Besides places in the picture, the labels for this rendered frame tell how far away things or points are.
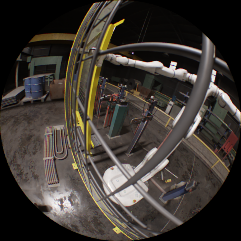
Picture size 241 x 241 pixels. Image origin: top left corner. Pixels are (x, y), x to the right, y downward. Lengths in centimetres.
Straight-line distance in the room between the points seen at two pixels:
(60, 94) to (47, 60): 715
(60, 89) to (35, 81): 124
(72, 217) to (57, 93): 364
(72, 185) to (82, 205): 32
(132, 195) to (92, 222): 67
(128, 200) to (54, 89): 375
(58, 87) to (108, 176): 337
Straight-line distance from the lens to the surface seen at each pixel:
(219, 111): 899
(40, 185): 153
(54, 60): 1016
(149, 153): 84
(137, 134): 134
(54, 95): 369
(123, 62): 68
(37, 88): 394
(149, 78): 1075
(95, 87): 78
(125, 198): 97
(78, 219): 133
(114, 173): 101
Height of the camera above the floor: 129
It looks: 29 degrees down
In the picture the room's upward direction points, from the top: 18 degrees clockwise
